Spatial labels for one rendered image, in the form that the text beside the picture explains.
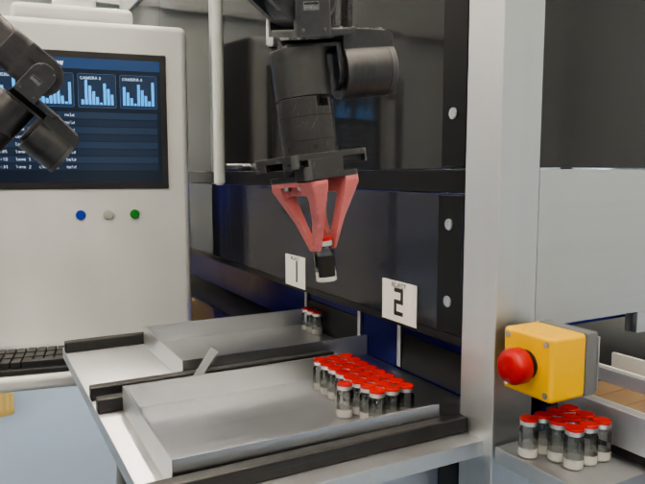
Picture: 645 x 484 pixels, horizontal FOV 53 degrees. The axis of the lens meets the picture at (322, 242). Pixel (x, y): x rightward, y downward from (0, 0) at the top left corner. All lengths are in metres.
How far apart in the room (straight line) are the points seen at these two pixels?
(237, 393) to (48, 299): 0.74
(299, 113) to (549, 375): 0.38
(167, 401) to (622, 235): 0.66
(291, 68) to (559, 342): 0.40
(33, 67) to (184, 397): 0.51
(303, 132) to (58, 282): 1.06
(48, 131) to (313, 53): 0.50
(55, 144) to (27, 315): 0.69
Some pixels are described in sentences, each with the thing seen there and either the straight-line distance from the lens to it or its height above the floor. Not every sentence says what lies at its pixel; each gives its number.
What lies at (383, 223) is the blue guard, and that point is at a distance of 0.96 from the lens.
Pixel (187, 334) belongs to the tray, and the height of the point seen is 0.89.
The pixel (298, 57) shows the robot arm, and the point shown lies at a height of 1.32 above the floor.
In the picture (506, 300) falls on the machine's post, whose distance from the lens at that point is 0.80.
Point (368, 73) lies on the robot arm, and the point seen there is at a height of 1.30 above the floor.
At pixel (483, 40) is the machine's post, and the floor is 1.36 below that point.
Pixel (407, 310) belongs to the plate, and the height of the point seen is 1.01.
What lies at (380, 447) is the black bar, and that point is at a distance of 0.79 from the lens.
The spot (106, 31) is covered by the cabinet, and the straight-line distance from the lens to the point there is 1.62.
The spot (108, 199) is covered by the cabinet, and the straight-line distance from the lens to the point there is 1.59.
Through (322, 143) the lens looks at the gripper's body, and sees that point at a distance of 0.64.
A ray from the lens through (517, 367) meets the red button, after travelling 0.73.
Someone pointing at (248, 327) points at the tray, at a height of 0.89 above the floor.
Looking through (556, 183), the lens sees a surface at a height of 1.19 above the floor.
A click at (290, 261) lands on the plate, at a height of 1.04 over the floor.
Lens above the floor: 1.20
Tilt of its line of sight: 6 degrees down
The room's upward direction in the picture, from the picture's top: straight up
